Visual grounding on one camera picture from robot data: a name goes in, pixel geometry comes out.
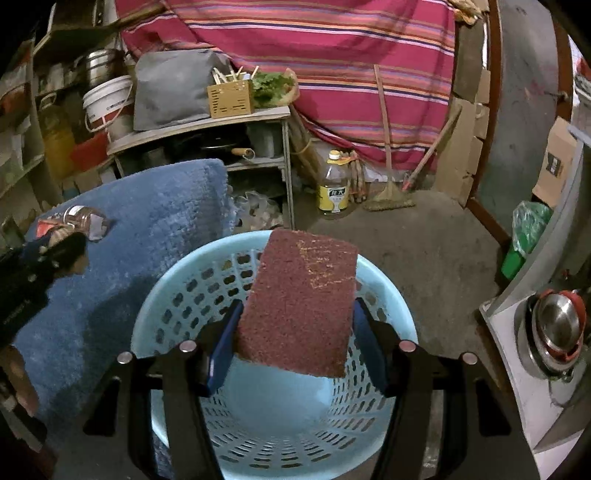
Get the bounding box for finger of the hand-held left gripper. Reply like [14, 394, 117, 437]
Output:
[39, 231, 89, 282]
[18, 235, 56, 268]

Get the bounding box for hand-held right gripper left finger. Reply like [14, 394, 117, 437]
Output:
[53, 300, 245, 480]

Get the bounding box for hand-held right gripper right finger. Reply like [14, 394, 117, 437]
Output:
[353, 298, 541, 480]

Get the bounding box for red snack wrapper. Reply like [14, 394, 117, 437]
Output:
[36, 218, 65, 241]

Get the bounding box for light blue perforated basket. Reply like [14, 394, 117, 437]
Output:
[130, 231, 419, 480]

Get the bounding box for red scouring pad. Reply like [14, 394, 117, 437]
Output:
[233, 227, 361, 378]

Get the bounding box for small clear glass bottle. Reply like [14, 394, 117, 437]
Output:
[60, 204, 112, 241]

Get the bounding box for blue fuzzy blanket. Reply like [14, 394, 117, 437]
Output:
[11, 158, 238, 462]

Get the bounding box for red plastic basin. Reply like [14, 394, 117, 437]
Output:
[69, 134, 109, 169]

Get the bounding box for cluttered storage shelf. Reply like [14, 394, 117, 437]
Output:
[0, 28, 65, 217]

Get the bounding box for yellow oil jug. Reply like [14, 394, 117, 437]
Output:
[39, 99, 77, 174]

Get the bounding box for clear plastic bag of eggs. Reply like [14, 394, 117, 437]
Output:
[228, 189, 284, 232]

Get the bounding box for white plastic bucket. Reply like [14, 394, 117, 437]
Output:
[82, 75, 136, 134]

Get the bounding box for straw broom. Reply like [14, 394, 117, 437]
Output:
[362, 65, 416, 212]

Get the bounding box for grey white cabinet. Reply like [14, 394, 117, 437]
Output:
[478, 138, 591, 462]

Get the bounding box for oil bottle with yellow label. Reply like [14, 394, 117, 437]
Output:
[317, 151, 352, 215]

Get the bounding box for green plastic bin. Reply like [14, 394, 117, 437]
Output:
[501, 248, 527, 280]

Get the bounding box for bundle of brown sticks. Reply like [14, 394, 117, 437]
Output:
[348, 150, 369, 204]

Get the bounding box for wooden shelf unit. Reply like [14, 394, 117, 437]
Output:
[106, 105, 296, 232]

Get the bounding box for stainless steel bowl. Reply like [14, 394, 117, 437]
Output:
[531, 291, 583, 361]

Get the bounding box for large metal pot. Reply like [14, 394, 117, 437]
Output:
[83, 47, 122, 88]

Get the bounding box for grey fabric bag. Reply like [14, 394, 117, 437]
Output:
[133, 48, 232, 132]

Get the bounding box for flattened cardboard sheets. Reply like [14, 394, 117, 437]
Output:
[434, 23, 492, 206]

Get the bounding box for wooden chopstick holder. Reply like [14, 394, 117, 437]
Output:
[206, 78, 256, 119]

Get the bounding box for bunch of wooden chopsticks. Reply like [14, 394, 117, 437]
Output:
[211, 65, 259, 88]

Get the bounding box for green leafy vegetables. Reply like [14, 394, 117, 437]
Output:
[252, 68, 300, 109]

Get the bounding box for brown cardboard box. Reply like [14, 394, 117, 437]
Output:
[531, 115, 585, 208]

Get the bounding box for red striped cloth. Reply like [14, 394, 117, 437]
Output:
[115, 0, 458, 174]

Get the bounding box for black pan with wooden handle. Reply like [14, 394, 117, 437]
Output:
[198, 138, 257, 162]

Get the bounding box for red handled long tool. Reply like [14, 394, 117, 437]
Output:
[402, 104, 462, 192]

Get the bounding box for brown wooden door frame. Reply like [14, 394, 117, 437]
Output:
[466, 0, 575, 245]

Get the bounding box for wire wall rack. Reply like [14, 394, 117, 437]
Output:
[573, 60, 591, 114]

